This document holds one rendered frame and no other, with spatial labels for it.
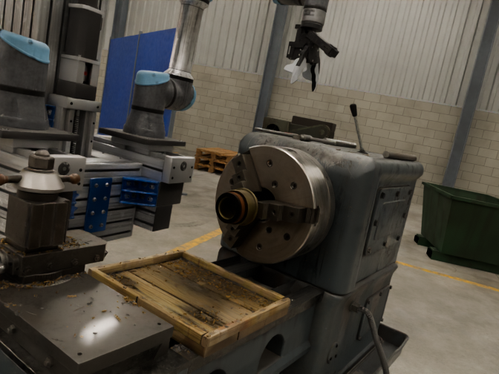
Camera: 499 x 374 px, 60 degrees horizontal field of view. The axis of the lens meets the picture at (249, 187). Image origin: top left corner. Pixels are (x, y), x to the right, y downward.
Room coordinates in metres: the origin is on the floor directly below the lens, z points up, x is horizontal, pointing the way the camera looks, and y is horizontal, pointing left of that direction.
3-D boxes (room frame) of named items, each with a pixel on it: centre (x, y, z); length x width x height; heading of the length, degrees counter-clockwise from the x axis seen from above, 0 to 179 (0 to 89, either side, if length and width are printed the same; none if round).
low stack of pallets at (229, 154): (9.47, 0.70, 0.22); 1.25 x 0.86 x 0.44; 165
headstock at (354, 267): (1.51, -0.28, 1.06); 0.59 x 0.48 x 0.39; 146
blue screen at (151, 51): (7.69, 2.33, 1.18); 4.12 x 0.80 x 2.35; 33
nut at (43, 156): (0.70, 0.34, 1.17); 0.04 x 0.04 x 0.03
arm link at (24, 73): (1.14, 0.64, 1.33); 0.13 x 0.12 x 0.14; 85
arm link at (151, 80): (1.59, 0.41, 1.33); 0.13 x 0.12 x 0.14; 152
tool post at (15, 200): (0.70, 0.34, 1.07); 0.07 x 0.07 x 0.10; 56
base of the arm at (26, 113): (1.14, 0.64, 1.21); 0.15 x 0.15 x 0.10
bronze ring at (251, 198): (1.04, 0.02, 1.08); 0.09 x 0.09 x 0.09; 56
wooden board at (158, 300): (0.94, 0.09, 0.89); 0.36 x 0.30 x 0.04; 56
